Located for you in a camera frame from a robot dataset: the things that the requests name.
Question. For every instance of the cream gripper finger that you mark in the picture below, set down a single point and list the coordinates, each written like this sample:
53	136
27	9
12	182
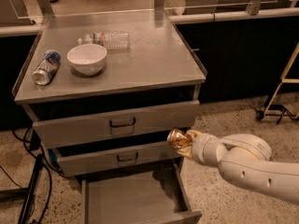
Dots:
192	135
185	152

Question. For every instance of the orange soda can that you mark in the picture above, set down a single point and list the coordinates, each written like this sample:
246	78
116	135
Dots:
178	139

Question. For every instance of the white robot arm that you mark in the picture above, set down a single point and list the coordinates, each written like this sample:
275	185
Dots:
243	160

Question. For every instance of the top grey drawer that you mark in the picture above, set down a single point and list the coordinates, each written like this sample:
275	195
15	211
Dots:
104	126

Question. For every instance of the grey drawer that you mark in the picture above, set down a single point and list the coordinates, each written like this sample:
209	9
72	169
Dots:
116	158
150	193
104	126

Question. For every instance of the bottom grey drawer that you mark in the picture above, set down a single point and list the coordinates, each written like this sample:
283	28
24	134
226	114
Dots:
150	193

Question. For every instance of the grey metal drawer cabinet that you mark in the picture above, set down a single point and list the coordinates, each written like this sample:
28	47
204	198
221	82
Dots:
157	69

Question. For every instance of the middle grey drawer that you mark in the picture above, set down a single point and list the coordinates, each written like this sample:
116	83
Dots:
116	158

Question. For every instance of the blue silver energy drink can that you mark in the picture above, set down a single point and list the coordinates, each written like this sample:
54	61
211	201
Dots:
47	68

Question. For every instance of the clear plastic water bottle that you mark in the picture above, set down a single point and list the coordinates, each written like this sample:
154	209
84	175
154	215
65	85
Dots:
110	40

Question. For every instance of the white ceramic bowl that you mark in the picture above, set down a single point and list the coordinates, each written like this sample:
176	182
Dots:
87	59

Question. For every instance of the black metal stand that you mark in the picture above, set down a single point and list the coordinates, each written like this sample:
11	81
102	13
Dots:
25	194

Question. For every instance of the white horizontal rail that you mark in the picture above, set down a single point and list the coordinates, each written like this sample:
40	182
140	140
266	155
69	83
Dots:
235	16

